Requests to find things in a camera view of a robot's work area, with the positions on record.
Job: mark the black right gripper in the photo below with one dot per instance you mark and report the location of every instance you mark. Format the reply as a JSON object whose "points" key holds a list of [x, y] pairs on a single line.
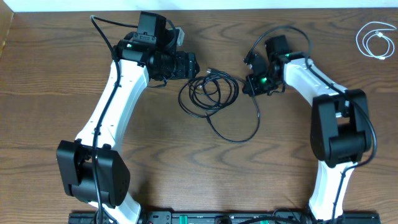
{"points": [[254, 89]]}

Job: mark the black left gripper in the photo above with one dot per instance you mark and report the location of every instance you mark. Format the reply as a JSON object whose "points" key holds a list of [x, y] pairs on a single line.
{"points": [[186, 70]]}

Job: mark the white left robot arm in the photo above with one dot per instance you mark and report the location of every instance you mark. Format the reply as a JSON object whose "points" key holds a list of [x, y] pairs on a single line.
{"points": [[91, 167]]}

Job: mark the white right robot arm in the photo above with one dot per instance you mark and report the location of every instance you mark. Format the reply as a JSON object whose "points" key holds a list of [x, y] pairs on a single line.
{"points": [[342, 137]]}

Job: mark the cardboard panel left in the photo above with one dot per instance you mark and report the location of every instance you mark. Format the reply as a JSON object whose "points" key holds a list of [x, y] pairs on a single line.
{"points": [[6, 18]]}

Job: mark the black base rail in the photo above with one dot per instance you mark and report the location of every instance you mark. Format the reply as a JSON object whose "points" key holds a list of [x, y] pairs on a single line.
{"points": [[281, 215]]}

